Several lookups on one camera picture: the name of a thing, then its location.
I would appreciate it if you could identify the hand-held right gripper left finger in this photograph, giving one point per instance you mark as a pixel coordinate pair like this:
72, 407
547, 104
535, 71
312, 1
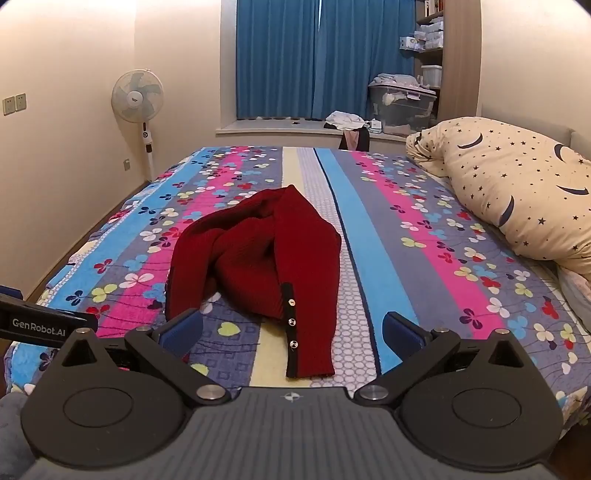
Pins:
181, 331

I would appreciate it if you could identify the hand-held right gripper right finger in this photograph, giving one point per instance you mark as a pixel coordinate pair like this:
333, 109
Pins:
406, 332

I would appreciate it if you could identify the red knit sweater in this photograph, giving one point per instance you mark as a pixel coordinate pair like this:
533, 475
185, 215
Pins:
258, 240

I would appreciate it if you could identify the dark and pink hanging clothes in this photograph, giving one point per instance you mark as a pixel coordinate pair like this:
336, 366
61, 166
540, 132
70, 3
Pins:
355, 139

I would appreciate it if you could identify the white clothes pile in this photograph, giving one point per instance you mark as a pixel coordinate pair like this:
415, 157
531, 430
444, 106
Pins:
344, 120

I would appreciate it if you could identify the folded clothes on storage box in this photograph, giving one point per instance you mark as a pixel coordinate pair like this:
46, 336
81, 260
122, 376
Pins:
397, 79

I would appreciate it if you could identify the grey cloth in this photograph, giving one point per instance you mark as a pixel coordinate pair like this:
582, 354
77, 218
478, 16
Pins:
14, 438

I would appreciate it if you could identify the floral striped blanket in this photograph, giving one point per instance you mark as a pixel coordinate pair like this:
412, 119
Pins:
360, 221

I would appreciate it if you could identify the pale pink bedding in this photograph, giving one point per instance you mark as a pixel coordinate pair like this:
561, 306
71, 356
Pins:
577, 295

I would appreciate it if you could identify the cream star print duvet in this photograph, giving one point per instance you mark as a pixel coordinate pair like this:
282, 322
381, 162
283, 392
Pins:
508, 175

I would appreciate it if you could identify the small white tissue box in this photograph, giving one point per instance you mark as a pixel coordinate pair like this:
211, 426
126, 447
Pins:
374, 127

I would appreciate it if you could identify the clear plastic storage box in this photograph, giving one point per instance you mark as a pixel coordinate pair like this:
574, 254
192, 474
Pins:
401, 110

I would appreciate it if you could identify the white window sill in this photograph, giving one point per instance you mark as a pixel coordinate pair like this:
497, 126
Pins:
277, 125

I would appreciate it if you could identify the white standing fan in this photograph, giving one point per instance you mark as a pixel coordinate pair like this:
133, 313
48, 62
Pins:
137, 96

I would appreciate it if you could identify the white plastic bin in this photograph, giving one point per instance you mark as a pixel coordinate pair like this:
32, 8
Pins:
431, 76

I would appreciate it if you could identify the wooden shelf unit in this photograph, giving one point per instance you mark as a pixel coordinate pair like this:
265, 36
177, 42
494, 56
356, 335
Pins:
457, 60

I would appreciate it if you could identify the stack of white boxes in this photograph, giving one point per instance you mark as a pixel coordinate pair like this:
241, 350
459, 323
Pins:
427, 34

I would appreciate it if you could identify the beige wall switch plate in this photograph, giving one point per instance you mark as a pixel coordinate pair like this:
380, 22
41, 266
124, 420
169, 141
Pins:
21, 102
9, 106

